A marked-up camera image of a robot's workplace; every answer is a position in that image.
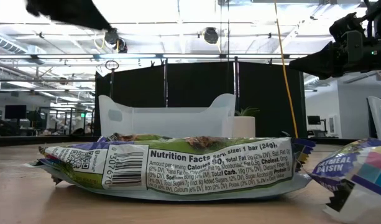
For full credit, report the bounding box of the clear plastic container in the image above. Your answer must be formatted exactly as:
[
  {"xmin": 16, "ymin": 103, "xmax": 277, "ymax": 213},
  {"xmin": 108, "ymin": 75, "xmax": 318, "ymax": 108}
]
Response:
[
  {"xmin": 98, "ymin": 93, "xmax": 237, "ymax": 138},
  {"xmin": 367, "ymin": 95, "xmax": 381, "ymax": 141}
]

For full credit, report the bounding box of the black aluminium rig frame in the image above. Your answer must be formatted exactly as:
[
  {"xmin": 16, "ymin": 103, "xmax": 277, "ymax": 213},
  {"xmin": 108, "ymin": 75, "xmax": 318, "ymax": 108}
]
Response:
[{"xmin": 0, "ymin": 134, "xmax": 359, "ymax": 147}]

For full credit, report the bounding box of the purple oatmeal raisin granola bar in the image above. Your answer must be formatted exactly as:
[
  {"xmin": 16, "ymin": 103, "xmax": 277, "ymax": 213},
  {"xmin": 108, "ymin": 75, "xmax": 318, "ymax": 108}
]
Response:
[
  {"xmin": 301, "ymin": 138, "xmax": 381, "ymax": 224},
  {"xmin": 24, "ymin": 136, "xmax": 317, "ymax": 202}
]

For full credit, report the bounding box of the small plant in white pot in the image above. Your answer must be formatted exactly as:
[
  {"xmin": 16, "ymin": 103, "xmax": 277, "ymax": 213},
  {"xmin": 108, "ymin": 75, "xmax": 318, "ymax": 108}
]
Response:
[{"xmin": 233, "ymin": 106, "xmax": 260, "ymax": 138}]

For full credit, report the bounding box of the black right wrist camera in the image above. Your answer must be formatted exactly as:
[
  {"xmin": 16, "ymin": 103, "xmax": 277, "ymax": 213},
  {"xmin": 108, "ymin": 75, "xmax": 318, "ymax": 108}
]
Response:
[{"xmin": 329, "ymin": 12, "xmax": 365, "ymax": 43}]

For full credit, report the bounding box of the black ring-topped stand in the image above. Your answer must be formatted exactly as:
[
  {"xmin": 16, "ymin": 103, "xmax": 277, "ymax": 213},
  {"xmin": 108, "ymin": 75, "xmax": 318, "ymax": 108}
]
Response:
[{"xmin": 104, "ymin": 60, "xmax": 120, "ymax": 99}]

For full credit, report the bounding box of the black partition screen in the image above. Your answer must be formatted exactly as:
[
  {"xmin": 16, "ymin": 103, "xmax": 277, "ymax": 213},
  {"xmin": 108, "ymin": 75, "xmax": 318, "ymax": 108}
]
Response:
[{"xmin": 94, "ymin": 57, "xmax": 308, "ymax": 139}]

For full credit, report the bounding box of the yellow cable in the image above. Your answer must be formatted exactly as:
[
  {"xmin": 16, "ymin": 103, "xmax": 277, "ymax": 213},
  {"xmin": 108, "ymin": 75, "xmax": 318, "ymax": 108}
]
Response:
[{"xmin": 273, "ymin": 0, "xmax": 300, "ymax": 139}]

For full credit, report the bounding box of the black ceiling-hung camera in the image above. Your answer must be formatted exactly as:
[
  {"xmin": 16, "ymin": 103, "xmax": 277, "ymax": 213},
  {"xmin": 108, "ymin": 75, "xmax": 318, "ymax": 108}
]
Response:
[
  {"xmin": 203, "ymin": 27, "xmax": 219, "ymax": 45},
  {"xmin": 103, "ymin": 27, "xmax": 129, "ymax": 54}
]

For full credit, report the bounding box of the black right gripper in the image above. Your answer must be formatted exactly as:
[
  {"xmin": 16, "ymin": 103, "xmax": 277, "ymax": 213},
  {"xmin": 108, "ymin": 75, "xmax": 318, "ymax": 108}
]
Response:
[{"xmin": 288, "ymin": 30, "xmax": 381, "ymax": 80}]

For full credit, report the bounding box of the green blue snack packet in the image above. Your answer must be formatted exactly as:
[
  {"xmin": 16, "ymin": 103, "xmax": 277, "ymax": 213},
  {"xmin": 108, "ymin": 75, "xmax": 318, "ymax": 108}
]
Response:
[{"xmin": 98, "ymin": 133, "xmax": 174, "ymax": 143}]

